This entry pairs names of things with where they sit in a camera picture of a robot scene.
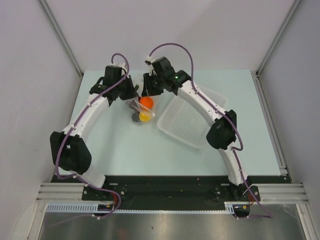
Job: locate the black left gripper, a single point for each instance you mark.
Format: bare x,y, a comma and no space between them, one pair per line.
132,93

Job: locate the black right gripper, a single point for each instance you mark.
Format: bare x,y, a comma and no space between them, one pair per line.
148,90

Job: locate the orange fake fruit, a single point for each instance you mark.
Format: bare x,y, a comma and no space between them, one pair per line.
146,102

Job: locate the clear zip top bag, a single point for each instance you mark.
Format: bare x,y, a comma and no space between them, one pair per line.
138,80

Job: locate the yellow fake fruit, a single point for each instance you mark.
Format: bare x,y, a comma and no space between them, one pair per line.
145,116

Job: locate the dark purple fake grapes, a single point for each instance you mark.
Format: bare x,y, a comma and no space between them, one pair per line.
132,105

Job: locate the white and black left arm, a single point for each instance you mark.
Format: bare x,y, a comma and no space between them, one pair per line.
68,147

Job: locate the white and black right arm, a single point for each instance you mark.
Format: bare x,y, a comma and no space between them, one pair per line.
223,132

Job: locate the white perforated plastic basket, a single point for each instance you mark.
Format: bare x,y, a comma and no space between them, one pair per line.
182,122

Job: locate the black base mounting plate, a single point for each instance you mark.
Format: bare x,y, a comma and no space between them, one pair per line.
217,187

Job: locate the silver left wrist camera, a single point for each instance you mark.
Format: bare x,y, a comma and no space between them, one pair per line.
123,65

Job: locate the aluminium left corner post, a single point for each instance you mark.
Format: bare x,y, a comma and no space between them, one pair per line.
49,15

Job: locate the aluminium corner post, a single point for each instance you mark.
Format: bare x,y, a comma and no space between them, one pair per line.
279,35
49,15

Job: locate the white slotted cable duct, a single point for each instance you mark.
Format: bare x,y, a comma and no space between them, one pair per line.
96,208

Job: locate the aluminium front frame rail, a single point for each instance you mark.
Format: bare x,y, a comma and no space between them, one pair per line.
270,193

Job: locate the aluminium right corner post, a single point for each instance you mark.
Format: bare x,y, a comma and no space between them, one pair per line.
279,35

